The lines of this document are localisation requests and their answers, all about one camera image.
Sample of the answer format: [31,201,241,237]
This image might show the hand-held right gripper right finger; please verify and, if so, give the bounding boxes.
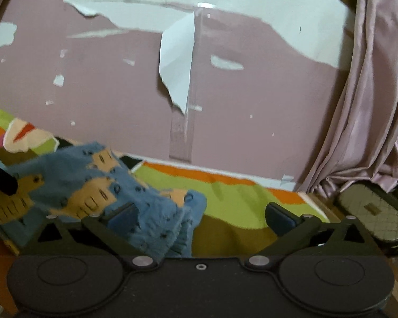
[245,202,380,269]

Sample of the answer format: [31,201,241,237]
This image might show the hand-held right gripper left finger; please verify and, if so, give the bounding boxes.
[23,202,158,269]

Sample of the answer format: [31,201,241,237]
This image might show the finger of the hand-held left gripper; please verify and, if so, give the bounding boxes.
[0,157,19,196]

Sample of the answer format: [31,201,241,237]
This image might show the blue printed pants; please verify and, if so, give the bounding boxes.
[0,142,208,259]

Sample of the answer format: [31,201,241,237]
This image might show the colourful printed blanket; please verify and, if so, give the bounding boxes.
[0,106,330,259]

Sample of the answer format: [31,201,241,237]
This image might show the grey quilted handbag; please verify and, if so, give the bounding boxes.
[333,180,398,255]

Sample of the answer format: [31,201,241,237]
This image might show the lilac satin curtain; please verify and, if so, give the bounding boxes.
[298,0,398,194]

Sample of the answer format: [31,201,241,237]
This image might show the wooden window frame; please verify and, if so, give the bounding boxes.
[305,0,359,37]

